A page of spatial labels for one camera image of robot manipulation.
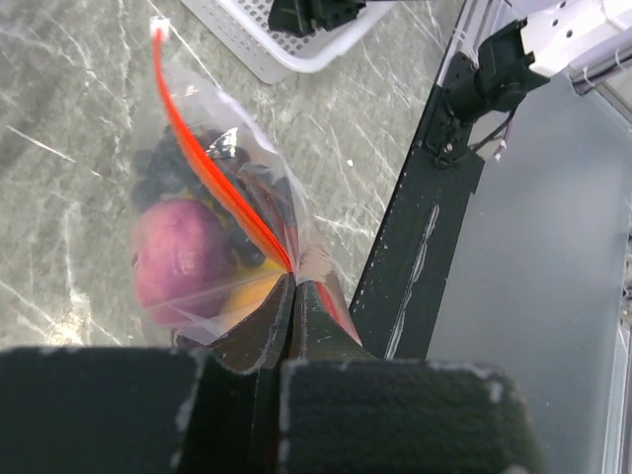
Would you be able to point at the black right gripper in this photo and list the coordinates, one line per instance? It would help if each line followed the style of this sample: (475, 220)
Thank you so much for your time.
(306, 17)

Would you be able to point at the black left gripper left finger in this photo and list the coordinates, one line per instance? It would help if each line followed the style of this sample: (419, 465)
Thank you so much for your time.
(258, 341)

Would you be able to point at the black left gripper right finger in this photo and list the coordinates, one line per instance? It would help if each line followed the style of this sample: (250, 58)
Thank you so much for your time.
(315, 334)

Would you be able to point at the yellow fake lemon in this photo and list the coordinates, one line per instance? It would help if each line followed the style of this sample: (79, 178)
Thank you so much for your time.
(253, 286)

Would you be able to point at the red fake apple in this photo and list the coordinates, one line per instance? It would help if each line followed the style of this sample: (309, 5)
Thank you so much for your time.
(180, 257)

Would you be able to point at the clear zip top bag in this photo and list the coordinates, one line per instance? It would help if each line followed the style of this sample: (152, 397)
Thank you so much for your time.
(191, 105)

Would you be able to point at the dark fake grapes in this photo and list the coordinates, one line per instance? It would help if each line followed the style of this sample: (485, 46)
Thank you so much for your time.
(246, 190)

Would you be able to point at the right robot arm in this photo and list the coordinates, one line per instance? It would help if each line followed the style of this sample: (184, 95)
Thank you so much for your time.
(518, 58)

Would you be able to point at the white perforated plastic basket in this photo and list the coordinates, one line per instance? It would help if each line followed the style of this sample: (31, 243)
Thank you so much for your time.
(242, 26)

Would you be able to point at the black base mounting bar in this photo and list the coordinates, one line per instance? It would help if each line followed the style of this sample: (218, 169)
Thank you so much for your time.
(400, 290)

